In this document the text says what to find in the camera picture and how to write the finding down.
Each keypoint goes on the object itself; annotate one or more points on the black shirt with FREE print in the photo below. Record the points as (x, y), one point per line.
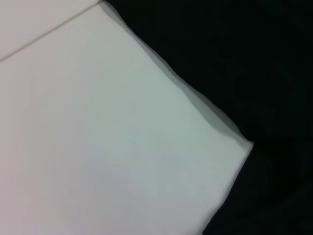
(244, 85)

